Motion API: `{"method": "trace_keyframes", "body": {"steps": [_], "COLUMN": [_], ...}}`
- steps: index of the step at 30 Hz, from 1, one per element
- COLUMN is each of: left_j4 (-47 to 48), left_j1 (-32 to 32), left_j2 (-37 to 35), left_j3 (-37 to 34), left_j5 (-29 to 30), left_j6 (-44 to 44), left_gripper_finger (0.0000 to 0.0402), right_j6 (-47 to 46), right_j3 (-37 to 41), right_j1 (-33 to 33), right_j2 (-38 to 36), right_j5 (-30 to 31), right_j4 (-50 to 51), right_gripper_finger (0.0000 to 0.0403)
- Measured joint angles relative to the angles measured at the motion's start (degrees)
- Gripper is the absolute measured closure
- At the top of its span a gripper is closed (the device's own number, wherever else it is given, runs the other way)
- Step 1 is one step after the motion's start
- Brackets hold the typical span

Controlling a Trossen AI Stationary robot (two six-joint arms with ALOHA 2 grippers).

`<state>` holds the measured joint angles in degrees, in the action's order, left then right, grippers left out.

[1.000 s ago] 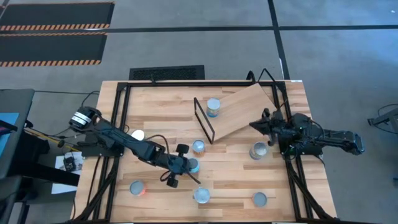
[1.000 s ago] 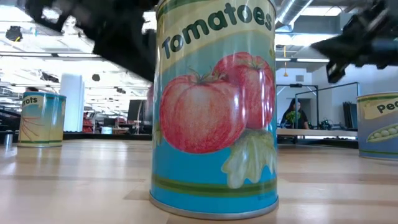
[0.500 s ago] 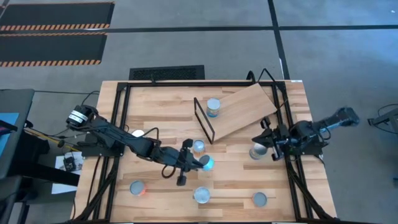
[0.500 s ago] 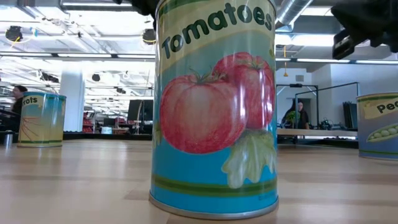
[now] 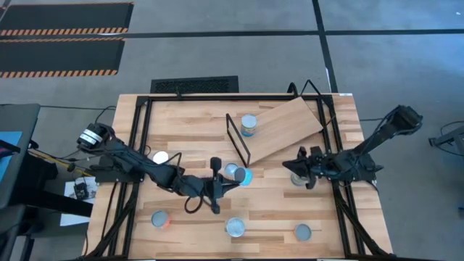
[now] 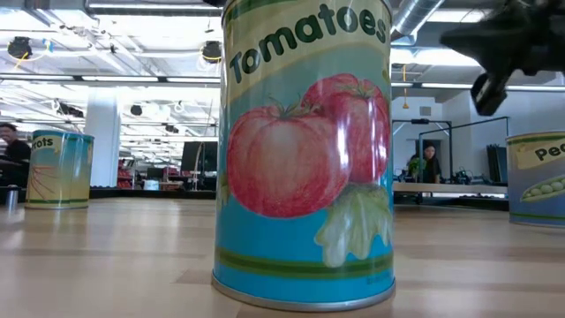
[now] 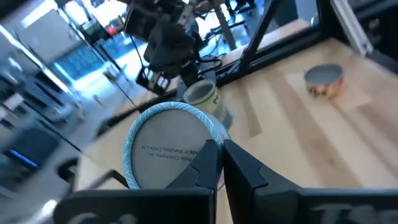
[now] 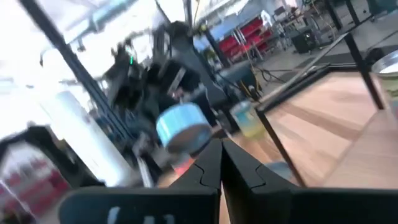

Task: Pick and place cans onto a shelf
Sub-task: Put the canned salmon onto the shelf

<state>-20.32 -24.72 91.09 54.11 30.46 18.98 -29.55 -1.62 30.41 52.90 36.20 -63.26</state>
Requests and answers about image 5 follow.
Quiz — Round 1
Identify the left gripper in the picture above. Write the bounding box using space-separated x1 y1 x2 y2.
202 157 241 215

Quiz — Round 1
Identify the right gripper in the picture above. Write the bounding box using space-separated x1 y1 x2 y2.
282 146 333 190

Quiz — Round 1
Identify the peas can grey-blue label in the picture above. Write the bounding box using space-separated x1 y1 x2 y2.
290 173 309 188

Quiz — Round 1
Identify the short plain blue can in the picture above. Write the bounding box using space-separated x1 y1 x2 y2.
233 167 254 187

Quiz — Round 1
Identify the tomatoes can blue label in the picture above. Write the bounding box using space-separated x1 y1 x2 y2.
240 113 258 138
225 217 247 239

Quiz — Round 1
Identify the carrots can blue yellow label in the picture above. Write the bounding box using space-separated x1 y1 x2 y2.
152 150 170 165

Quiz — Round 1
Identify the pink orange peaches can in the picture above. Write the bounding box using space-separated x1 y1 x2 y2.
151 210 171 230

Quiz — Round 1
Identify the silver-lidded tin can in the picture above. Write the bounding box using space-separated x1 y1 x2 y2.
223 162 239 178

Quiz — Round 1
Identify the short yellow pink can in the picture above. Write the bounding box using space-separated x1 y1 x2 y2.
294 223 313 242

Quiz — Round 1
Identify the black floor vent grate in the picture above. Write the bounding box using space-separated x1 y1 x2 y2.
149 75 240 94

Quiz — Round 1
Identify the small black electronic device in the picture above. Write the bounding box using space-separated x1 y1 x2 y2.
73 182 90 200

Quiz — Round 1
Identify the grey stand leg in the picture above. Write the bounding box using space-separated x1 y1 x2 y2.
428 121 464 157

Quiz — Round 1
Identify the white paper sheet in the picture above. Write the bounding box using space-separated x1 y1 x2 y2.
59 176 99 228

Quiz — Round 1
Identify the black mat with hazard stripes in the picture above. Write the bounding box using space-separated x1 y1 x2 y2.
0 37 126 79
0 1 135 38

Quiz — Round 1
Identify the grey side desk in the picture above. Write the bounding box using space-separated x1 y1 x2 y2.
0 103 41 210

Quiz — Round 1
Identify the blue sheet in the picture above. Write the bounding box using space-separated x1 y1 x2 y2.
0 130 23 184

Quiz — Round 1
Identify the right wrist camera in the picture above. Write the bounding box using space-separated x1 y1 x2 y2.
312 154 336 175

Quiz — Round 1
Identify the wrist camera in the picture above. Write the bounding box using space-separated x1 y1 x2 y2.
184 176 210 199
312 154 336 175

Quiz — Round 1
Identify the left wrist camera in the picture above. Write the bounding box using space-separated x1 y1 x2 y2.
184 176 210 199

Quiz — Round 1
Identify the wooden shelf with black frame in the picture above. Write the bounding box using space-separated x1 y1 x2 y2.
225 96 324 168

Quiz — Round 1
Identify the black cable loop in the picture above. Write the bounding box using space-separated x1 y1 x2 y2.
183 194 205 215

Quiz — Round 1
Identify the black aluminium table frame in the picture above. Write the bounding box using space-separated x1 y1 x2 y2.
74 93 403 261

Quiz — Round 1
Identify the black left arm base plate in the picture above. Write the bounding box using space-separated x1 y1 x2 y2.
93 155 146 184

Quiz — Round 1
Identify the black desk support frame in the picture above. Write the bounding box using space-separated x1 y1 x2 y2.
14 152 94 218

